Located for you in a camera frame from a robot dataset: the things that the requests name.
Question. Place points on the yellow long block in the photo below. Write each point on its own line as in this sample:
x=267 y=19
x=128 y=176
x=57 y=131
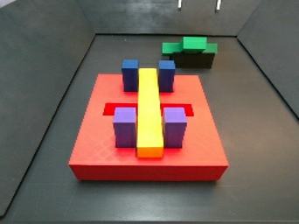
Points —
x=149 y=138

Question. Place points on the purple block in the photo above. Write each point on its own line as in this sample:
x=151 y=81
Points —
x=124 y=127
x=173 y=127

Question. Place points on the green bridge-shaped block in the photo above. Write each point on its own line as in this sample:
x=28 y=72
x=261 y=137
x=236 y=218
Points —
x=188 y=45

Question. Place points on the red base board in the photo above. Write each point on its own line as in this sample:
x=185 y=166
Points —
x=97 y=160

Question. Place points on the black angle fixture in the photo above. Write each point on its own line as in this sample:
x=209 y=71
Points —
x=193 y=60

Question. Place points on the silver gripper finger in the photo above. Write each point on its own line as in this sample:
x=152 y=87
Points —
x=179 y=5
x=217 y=5

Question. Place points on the blue block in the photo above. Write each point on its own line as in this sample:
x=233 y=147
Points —
x=165 y=76
x=129 y=68

